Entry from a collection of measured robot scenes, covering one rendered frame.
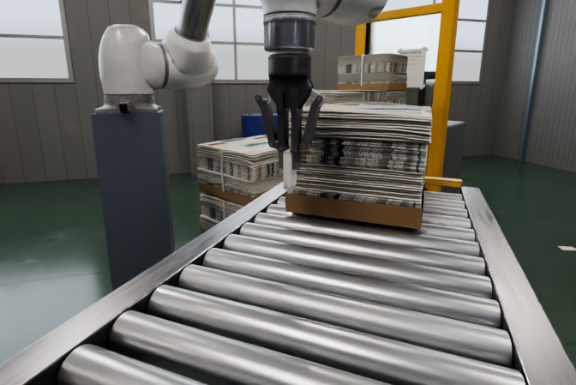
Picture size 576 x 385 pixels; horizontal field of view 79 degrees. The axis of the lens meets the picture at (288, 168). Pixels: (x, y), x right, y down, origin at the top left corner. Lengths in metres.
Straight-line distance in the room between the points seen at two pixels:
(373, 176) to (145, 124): 0.77
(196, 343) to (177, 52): 1.00
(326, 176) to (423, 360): 0.42
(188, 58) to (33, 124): 3.85
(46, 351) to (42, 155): 4.58
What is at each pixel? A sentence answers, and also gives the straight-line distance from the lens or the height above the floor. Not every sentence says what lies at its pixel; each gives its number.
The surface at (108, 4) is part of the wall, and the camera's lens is 4.82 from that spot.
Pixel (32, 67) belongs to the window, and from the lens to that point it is 4.93.
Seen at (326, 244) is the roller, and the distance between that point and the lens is 0.67.
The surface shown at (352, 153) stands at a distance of 0.72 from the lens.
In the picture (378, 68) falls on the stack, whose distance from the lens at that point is 2.35.
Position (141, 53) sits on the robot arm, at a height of 1.18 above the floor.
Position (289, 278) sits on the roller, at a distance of 0.57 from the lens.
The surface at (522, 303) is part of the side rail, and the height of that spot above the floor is 0.80.
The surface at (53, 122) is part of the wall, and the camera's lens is 4.92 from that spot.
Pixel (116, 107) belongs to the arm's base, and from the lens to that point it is 1.24.
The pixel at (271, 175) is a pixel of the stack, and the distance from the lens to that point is 1.47.
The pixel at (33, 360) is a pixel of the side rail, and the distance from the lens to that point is 0.49.
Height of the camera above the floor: 1.07
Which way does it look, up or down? 13 degrees down
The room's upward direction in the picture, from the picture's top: straight up
